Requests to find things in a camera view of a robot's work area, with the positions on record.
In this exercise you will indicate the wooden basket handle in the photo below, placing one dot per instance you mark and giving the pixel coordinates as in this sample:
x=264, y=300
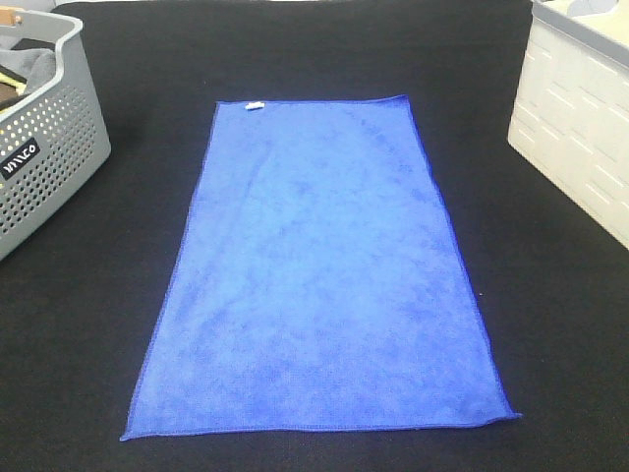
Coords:
x=10, y=16

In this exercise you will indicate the grey cloth in basket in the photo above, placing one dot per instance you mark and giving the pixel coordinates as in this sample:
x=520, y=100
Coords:
x=37, y=66

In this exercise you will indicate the white plastic storage crate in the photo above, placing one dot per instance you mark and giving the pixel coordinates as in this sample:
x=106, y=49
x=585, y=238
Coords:
x=570, y=113

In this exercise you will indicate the yellow cloth in basket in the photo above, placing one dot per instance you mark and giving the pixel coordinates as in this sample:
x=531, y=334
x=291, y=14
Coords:
x=12, y=81

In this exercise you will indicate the grey perforated plastic basket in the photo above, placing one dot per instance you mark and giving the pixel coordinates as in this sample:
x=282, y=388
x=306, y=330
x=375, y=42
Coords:
x=53, y=140

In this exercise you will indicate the blue microfibre towel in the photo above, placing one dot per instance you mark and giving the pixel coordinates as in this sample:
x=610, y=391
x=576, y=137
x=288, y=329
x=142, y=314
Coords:
x=318, y=286

